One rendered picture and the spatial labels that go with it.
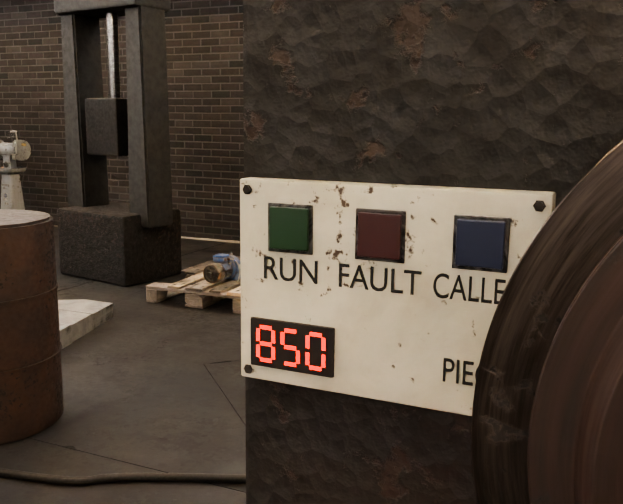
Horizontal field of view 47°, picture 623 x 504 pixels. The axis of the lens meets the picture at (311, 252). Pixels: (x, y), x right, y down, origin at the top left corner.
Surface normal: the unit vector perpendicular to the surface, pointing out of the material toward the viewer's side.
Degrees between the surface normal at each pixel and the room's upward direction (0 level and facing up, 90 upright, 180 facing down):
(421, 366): 90
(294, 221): 90
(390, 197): 90
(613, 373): 73
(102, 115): 90
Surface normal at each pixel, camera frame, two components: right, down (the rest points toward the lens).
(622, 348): -0.94, -0.32
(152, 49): 0.83, 0.09
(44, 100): -0.41, 0.16
